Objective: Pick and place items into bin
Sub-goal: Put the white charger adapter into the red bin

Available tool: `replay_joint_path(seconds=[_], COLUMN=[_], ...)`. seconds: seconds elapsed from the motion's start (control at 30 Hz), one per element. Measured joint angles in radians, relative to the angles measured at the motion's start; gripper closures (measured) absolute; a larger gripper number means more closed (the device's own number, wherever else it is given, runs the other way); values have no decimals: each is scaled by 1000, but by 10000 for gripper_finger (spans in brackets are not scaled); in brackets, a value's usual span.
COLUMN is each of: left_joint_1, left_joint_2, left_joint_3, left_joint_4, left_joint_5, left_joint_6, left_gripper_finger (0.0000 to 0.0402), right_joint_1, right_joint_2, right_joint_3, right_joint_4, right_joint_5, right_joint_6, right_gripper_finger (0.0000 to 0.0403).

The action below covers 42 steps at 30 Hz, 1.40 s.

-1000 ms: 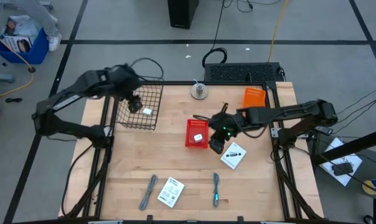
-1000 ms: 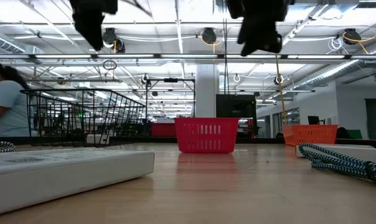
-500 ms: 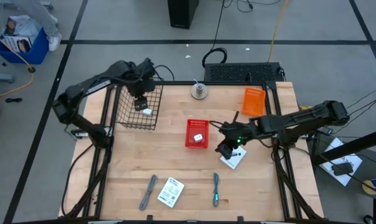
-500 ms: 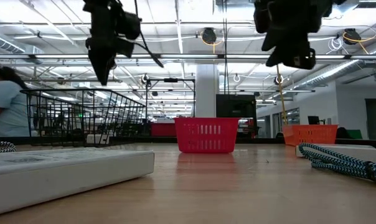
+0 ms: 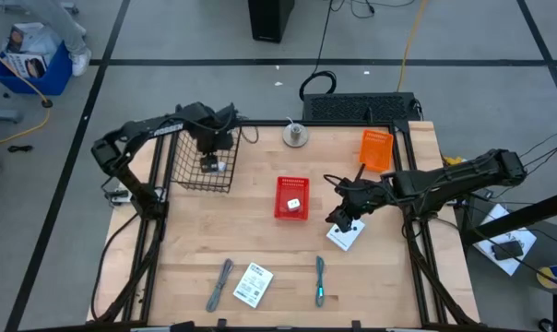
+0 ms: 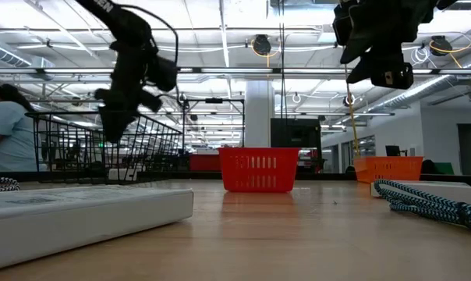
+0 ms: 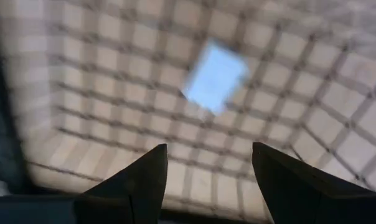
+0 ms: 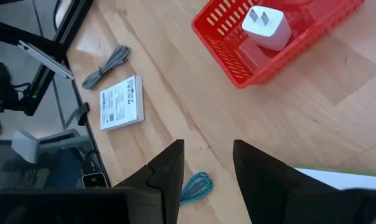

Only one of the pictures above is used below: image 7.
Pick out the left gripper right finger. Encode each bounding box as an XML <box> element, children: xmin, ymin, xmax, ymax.
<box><xmin>251</xmin><ymin>142</ymin><xmax>376</xmax><ymax>224</ymax></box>

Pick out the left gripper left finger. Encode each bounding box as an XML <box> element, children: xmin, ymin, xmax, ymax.
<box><xmin>74</xmin><ymin>143</ymin><xmax>169</xmax><ymax>224</ymax></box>

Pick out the small white charger cube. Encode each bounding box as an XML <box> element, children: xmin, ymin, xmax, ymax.
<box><xmin>181</xmin><ymin>39</ymin><xmax>250</xmax><ymax>115</ymax></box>

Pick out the black wire basket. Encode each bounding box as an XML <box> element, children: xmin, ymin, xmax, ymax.
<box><xmin>0</xmin><ymin>0</ymin><xmax>376</xmax><ymax>224</ymax></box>

